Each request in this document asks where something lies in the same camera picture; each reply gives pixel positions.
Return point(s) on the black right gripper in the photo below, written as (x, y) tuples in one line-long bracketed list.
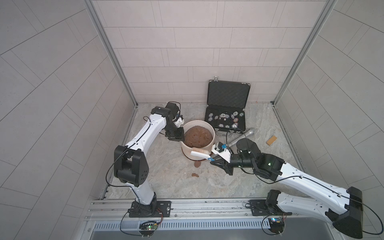
[(224, 164)]

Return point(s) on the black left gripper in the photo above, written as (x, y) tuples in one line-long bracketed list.
[(175, 135)]

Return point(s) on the blue handled scrub brush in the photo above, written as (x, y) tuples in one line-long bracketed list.
[(201, 153)]

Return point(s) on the white ceramic pot with mud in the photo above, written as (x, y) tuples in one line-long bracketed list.
[(198, 134)]

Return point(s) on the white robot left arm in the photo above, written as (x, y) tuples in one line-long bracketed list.
[(130, 164)]

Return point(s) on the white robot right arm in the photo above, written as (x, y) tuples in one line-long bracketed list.
[(340, 207)]

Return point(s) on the brown mud lump large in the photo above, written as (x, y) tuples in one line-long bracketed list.
[(197, 164)]

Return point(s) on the silver microphone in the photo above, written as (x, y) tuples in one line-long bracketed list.
[(249, 133)]

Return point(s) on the tan wooden block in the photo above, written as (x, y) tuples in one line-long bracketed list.
[(271, 140)]

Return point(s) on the black poker chip case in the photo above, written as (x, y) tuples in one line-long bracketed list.
[(226, 103)]

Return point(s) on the right circuit board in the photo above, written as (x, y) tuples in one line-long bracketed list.
[(277, 225)]

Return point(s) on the circuit board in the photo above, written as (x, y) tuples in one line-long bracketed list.
[(277, 225), (149, 227)]

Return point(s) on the left circuit board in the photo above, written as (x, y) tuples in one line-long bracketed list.
[(149, 227)]

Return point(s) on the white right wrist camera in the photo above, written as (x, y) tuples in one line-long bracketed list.
[(220, 151)]

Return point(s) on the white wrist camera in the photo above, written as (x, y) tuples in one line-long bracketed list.
[(179, 122), (220, 151)]

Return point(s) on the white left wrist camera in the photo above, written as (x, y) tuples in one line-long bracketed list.
[(179, 122)]

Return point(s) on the aluminium front rail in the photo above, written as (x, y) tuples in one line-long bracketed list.
[(208, 208)]

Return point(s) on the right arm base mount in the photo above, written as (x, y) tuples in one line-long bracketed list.
[(267, 207)]

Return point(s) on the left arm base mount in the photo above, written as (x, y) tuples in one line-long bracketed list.
[(155, 209)]

